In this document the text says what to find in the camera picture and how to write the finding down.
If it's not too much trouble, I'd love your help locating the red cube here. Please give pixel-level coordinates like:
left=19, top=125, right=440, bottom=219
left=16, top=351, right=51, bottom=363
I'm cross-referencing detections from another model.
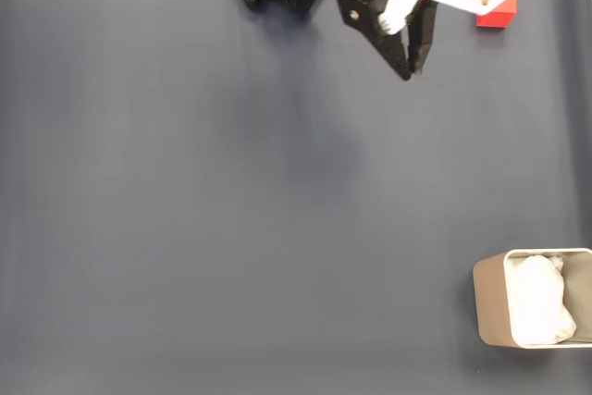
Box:
left=475, top=0, right=520, bottom=29

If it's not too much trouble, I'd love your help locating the beige rounded box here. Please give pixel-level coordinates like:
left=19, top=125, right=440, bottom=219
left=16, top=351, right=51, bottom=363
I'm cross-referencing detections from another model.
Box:
left=472, top=247, right=592, bottom=351

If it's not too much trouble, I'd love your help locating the dark blue-grey mat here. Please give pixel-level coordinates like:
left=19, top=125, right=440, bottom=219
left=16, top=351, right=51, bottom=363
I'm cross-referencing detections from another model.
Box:
left=0, top=0, right=592, bottom=395

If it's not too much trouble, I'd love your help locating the white crumpled cloth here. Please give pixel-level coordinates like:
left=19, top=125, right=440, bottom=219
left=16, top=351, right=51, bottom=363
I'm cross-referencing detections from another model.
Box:
left=506, top=253, right=579, bottom=347

